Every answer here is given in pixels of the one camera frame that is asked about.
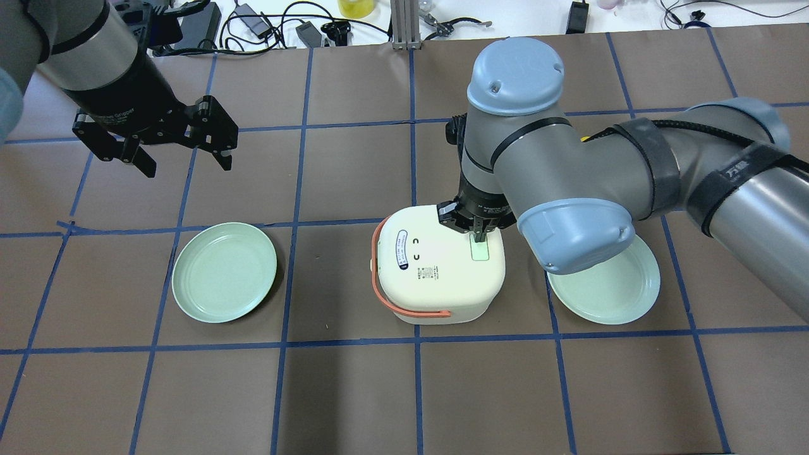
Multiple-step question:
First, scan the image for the black gripper pressing arm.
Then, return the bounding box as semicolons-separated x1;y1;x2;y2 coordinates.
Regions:
436;114;519;245

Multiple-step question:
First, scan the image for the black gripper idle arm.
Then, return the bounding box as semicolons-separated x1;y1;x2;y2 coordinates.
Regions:
64;52;239;178

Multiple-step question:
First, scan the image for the white rice cooker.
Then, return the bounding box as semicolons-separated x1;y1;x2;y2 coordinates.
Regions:
370;205;506;325

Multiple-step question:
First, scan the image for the idle robot arm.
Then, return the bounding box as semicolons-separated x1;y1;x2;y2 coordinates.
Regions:
1;1;239;178

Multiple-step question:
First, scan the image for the robot arm pressing cooker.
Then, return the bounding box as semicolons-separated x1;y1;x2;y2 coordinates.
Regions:
437;37;808;319

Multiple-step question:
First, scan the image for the green plate far side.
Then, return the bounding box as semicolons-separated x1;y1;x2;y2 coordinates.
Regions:
171;222;278;324

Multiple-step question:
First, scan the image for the green plate near potato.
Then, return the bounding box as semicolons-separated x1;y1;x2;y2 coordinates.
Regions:
548;235;661;325

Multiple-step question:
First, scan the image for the black power adapter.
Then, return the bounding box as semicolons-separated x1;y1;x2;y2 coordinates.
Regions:
234;3;272;39

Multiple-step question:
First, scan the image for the aluminium frame post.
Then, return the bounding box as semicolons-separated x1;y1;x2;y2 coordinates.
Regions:
390;0;422;50

